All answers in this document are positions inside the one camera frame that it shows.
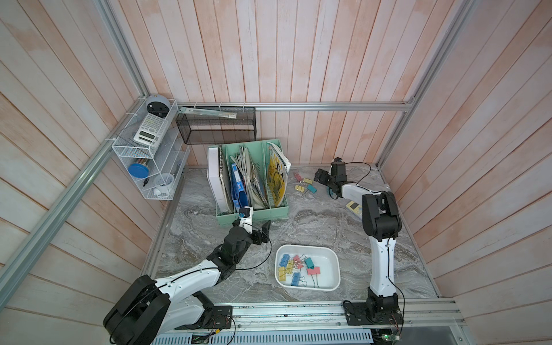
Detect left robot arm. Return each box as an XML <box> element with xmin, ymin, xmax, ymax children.
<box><xmin>103</xmin><ymin>218</ymin><xmax>271</xmax><ymax>344</ymax></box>

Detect blue binder clip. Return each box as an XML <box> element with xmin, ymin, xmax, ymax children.
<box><xmin>279</xmin><ymin>254</ymin><xmax>290</xmax><ymax>268</ymax></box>
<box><xmin>290</xmin><ymin>272</ymin><xmax>308</xmax><ymax>288</ymax></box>

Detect white plastic storage box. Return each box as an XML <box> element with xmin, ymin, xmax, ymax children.
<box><xmin>275</xmin><ymin>244</ymin><xmax>342</xmax><ymax>292</ymax></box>

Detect yellow blue calculator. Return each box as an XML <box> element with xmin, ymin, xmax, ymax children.
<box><xmin>346</xmin><ymin>201</ymin><xmax>362</xmax><ymax>220</ymax></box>

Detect white desk calculator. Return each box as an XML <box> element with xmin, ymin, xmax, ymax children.
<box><xmin>133</xmin><ymin>113</ymin><xmax>169</xmax><ymax>147</ymax></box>

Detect pink binder clip on table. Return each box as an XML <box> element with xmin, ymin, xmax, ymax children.
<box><xmin>294</xmin><ymin>172</ymin><xmax>303</xmax><ymax>183</ymax></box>

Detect pink binder clip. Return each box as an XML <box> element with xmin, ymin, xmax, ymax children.
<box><xmin>307</xmin><ymin>266</ymin><xmax>321</xmax><ymax>288</ymax></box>
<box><xmin>293</xmin><ymin>255</ymin><xmax>303</xmax><ymax>269</ymax></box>
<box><xmin>294</xmin><ymin>172</ymin><xmax>303</xmax><ymax>183</ymax></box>

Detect black mesh basket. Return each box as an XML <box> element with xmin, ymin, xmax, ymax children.
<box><xmin>176</xmin><ymin>106</ymin><xmax>257</xmax><ymax>145</ymax></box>

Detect blue lid jar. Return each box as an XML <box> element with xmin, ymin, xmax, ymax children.
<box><xmin>127</xmin><ymin>158</ymin><xmax>150</xmax><ymax>179</ymax></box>

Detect stack of magazines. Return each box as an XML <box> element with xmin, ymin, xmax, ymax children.
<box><xmin>231</xmin><ymin>145</ymin><xmax>269</xmax><ymax>210</ymax></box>

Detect green file organizer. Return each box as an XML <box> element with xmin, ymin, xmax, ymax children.
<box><xmin>207</xmin><ymin>139</ymin><xmax>291</xmax><ymax>226</ymax></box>

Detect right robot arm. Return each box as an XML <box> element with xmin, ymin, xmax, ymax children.
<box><xmin>313</xmin><ymin>160</ymin><xmax>405</xmax><ymax>326</ymax></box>

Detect white wire shelf rack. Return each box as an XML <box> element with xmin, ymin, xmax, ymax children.
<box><xmin>112</xmin><ymin>97</ymin><xmax>189</xmax><ymax>201</ymax></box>

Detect yellow art book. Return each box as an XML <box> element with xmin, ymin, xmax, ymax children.
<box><xmin>267</xmin><ymin>142</ymin><xmax>291</xmax><ymax>207</ymax></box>

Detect blue file folder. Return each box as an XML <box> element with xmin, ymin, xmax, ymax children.
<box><xmin>230</xmin><ymin>163</ymin><xmax>250</xmax><ymax>211</ymax></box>

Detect grey round speaker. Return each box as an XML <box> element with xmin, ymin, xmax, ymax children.
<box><xmin>145</xmin><ymin>95</ymin><xmax>171</xmax><ymax>119</ymax></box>

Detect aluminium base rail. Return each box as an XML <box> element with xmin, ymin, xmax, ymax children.
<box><xmin>154</xmin><ymin>298</ymin><xmax>474</xmax><ymax>344</ymax></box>

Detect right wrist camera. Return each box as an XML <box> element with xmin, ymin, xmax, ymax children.
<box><xmin>331</xmin><ymin>158</ymin><xmax>347</xmax><ymax>183</ymax></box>

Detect ruler on basket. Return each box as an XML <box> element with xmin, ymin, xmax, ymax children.
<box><xmin>178</xmin><ymin>107</ymin><xmax>237</xmax><ymax>119</ymax></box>

